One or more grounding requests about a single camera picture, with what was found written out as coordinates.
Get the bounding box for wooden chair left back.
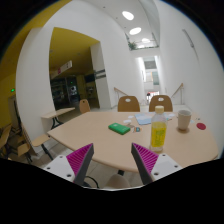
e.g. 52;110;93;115
118;96;140;112

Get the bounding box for large wooden table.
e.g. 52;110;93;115
48;112;218;172

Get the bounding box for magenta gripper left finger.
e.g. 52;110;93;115
67;144;94;186

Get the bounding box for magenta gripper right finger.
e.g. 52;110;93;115
131;143;159;185

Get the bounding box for wooden chair by side table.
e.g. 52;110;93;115
79;99;90;113

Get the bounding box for white paper cup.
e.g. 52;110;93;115
178;110;191;131

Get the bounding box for yellow drink bottle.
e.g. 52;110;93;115
150;105;167;152

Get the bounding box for wooden chair far left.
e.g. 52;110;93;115
22;127;53;159

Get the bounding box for chair under table front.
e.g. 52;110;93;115
105;174;130;189

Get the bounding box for red round coaster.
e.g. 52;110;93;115
196;123;206;130

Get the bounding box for wooden chair right back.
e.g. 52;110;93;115
149;95;173;112

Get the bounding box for small white packet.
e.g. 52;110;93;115
123;119;131;124

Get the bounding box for small colourful item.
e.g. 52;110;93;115
133;127;141;133

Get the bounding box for small wooden side table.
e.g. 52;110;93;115
42;107;74;129

